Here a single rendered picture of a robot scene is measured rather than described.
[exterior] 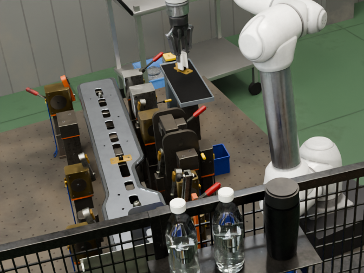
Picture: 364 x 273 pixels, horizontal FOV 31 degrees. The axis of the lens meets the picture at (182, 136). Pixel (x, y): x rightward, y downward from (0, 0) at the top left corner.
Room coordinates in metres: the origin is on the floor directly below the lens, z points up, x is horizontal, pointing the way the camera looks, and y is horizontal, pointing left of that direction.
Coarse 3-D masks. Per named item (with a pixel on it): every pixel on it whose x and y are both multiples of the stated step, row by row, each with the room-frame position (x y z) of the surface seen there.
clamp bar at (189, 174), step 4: (184, 172) 1.69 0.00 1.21; (188, 172) 1.68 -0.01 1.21; (176, 176) 1.68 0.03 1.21; (180, 176) 1.67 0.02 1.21; (184, 176) 1.67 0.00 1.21; (188, 176) 1.66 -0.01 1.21; (192, 176) 1.66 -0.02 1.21; (196, 176) 1.68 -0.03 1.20; (176, 180) 1.67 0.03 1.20; (180, 180) 1.67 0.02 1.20; (184, 180) 1.69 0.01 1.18; (188, 180) 1.66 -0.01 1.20; (192, 180) 1.67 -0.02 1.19; (184, 184) 1.69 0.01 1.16; (188, 184) 1.66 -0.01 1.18; (184, 188) 1.69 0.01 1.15; (188, 188) 1.66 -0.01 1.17; (184, 192) 1.69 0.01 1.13; (188, 192) 1.66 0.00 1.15; (184, 196) 1.66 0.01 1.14; (188, 196) 1.66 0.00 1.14; (188, 200) 1.66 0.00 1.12
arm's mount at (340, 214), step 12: (348, 192) 1.99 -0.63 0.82; (360, 192) 1.98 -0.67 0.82; (300, 216) 1.89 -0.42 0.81; (348, 216) 1.85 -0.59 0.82; (360, 216) 1.84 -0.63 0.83; (312, 228) 1.81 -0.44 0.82; (336, 228) 1.79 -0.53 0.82; (348, 228) 1.79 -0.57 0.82; (360, 228) 1.81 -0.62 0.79; (312, 240) 1.78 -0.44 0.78; (336, 240) 1.77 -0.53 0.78; (348, 240) 1.79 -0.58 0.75; (360, 240) 1.81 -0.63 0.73; (336, 252) 1.77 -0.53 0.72
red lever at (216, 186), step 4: (216, 184) 1.69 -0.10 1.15; (220, 184) 1.70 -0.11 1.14; (208, 188) 1.70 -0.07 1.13; (212, 188) 1.69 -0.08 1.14; (216, 188) 1.69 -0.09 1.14; (204, 192) 1.70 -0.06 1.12; (208, 192) 1.69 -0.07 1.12; (212, 192) 1.68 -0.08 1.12; (200, 196) 1.69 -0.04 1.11; (204, 196) 1.68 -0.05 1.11; (208, 196) 1.68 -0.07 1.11
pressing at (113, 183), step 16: (96, 80) 2.79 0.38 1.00; (112, 80) 2.77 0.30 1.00; (80, 96) 2.65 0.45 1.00; (96, 96) 2.63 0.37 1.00; (112, 96) 2.61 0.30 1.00; (96, 112) 2.49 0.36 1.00; (112, 112) 2.47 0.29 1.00; (96, 128) 2.35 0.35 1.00; (128, 128) 2.33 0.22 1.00; (96, 144) 2.23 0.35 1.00; (112, 144) 2.22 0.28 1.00; (128, 144) 2.21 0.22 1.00; (96, 160) 2.12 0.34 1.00; (112, 176) 2.00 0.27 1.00; (112, 192) 1.90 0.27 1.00; (128, 192) 1.89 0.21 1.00; (144, 192) 1.88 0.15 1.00; (160, 192) 1.87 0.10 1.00; (112, 208) 1.81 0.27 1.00; (128, 208) 1.80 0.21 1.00; (112, 240) 1.64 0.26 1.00
